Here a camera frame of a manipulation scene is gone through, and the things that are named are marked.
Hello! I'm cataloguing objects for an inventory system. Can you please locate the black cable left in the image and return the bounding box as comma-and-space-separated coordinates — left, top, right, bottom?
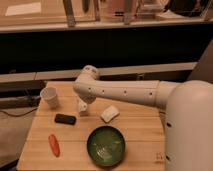
0, 106, 38, 118

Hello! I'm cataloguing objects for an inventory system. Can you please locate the green ceramic bowl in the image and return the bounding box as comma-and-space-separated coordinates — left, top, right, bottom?
87, 126, 126, 167

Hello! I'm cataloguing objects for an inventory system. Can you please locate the black bag on shelf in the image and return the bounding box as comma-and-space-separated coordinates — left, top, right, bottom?
164, 0, 209, 17

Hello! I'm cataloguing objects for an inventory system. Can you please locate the black rectangular case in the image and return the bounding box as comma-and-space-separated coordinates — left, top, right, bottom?
55, 114, 76, 125

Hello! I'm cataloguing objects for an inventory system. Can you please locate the white paper sheet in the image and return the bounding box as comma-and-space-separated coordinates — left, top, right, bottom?
5, 2, 41, 16

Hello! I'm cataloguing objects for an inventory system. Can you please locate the metal frame post left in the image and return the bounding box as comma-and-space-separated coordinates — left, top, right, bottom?
63, 0, 76, 27

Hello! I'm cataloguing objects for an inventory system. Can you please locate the metal frame post right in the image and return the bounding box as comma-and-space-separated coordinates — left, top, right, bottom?
123, 0, 132, 25

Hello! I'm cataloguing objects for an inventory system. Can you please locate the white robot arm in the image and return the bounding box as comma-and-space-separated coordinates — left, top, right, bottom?
73, 65, 213, 171

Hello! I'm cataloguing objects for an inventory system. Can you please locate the white plastic bottle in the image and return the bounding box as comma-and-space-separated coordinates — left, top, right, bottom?
78, 104, 88, 116

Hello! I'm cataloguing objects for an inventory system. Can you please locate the orange carrot toy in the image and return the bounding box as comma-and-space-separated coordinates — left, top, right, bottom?
48, 134, 60, 157

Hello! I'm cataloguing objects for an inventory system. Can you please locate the metal frame post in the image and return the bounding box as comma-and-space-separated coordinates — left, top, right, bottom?
123, 0, 132, 25
63, 0, 76, 27

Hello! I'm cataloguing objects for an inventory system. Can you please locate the white paper cup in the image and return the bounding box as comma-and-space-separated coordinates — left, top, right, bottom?
40, 87, 59, 109

